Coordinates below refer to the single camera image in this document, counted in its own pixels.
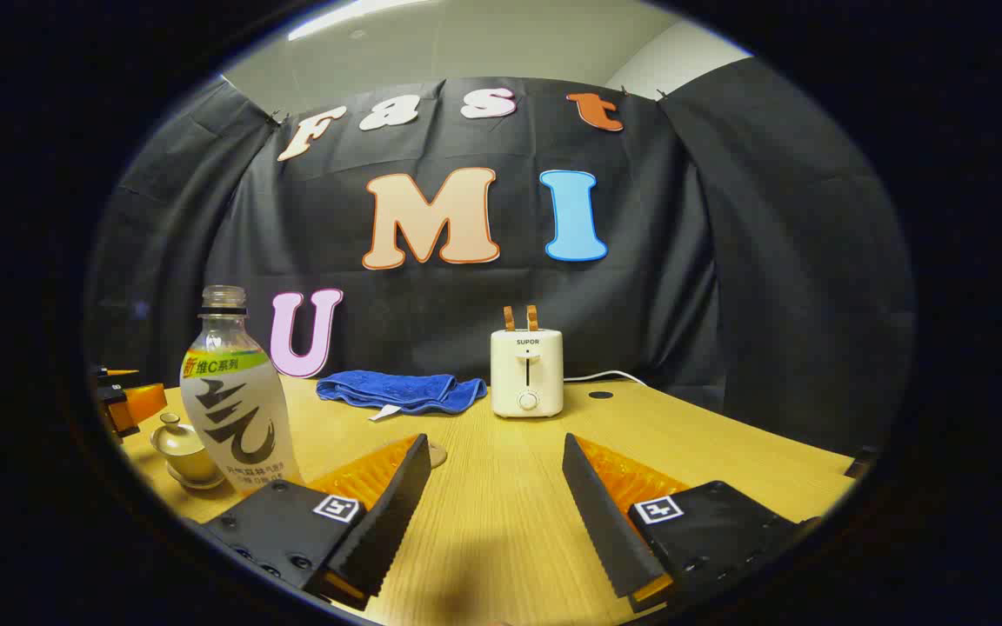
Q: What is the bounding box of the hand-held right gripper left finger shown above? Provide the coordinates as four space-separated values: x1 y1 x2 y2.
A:
197 433 434 611

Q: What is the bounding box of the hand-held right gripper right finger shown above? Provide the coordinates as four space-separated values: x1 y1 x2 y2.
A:
562 433 824 615

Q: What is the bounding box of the beige ceramic teacup lid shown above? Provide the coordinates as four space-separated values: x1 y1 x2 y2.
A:
150 413 199 457

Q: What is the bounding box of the beige ceramic teacup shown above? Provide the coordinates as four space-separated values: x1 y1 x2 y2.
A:
153 439 217 483

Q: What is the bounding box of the clear water bottle white label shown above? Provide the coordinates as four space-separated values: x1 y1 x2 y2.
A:
179 285 304 496

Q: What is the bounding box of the folded blue towel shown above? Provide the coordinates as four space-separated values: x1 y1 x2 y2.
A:
317 370 488 423

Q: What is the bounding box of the beige ceramic saucer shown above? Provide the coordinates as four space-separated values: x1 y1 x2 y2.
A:
166 465 226 490

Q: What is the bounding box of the cream toaster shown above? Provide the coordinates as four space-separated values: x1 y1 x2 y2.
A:
491 329 564 419

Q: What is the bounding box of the black backdrop cloth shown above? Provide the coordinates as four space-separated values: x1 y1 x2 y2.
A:
83 77 915 457

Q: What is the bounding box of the white power cable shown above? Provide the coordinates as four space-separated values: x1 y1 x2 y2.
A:
562 370 648 388

